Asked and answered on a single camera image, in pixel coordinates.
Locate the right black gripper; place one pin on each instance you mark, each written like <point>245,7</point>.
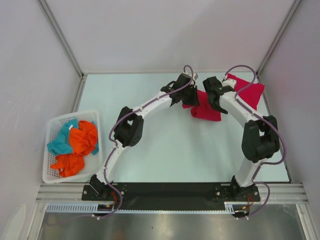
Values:
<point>220,109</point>

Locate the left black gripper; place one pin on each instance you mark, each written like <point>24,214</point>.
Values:
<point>194,100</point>

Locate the magenta t shirt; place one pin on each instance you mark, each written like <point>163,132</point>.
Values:
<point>252,94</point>
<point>203,111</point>

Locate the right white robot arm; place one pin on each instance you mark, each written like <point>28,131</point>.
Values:
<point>260,139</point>

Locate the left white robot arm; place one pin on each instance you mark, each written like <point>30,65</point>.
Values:
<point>128,129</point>

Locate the orange t shirt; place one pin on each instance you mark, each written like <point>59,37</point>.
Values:
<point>68,165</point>

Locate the white plastic laundry basket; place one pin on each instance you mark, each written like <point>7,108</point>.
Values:
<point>93,162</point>

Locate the teal t shirt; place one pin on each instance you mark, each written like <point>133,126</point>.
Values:
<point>79,138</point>

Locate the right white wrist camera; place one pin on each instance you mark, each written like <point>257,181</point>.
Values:
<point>229,82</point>

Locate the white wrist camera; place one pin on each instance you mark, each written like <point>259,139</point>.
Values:
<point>193,76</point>
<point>229,82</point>

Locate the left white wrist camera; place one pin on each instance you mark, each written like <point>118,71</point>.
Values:
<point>193,76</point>

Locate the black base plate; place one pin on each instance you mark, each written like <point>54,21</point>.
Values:
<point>181,195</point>

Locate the grey slotted cable duct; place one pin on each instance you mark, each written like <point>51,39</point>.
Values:
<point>107,208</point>

